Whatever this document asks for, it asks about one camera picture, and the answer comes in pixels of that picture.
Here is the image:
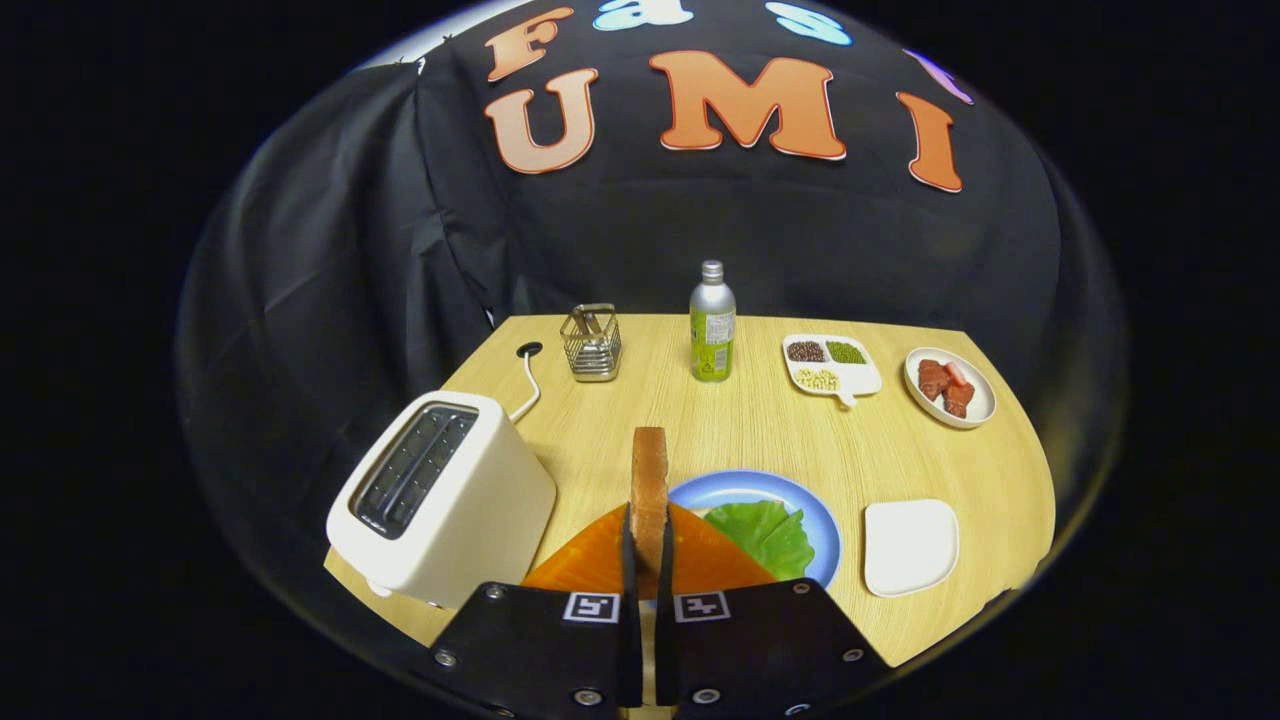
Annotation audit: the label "white round plate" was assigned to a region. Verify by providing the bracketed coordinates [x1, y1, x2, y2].
[903, 346, 997, 430]

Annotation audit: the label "white toaster cable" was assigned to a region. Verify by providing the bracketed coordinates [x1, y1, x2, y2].
[508, 342, 544, 423]

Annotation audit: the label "green lettuce leaf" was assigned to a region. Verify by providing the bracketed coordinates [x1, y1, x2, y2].
[703, 500, 816, 582]

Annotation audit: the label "red meat pieces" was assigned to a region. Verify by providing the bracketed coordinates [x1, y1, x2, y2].
[917, 359, 976, 418]

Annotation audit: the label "silver bottle with green label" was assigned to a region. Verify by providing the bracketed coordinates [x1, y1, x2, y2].
[689, 260, 737, 383]

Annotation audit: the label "toasted bread slice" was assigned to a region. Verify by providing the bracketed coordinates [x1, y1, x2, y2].
[630, 427, 669, 601]

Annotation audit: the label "white square plate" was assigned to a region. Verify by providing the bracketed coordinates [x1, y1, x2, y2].
[863, 499, 960, 599]

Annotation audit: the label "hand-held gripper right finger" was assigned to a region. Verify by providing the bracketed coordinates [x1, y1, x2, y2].
[655, 500, 893, 720]

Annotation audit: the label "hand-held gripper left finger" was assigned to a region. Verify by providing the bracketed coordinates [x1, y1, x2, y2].
[430, 500, 643, 720]

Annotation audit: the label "metal wire utensil holder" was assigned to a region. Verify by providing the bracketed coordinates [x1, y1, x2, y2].
[560, 303, 623, 383]

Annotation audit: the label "blue round plate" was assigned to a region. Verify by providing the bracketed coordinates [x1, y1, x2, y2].
[667, 470, 843, 589]

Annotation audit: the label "white toaster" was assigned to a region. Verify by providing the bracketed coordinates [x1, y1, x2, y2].
[326, 390, 557, 610]

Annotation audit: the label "white divided dish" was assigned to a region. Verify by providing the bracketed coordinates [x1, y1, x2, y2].
[782, 333, 883, 409]

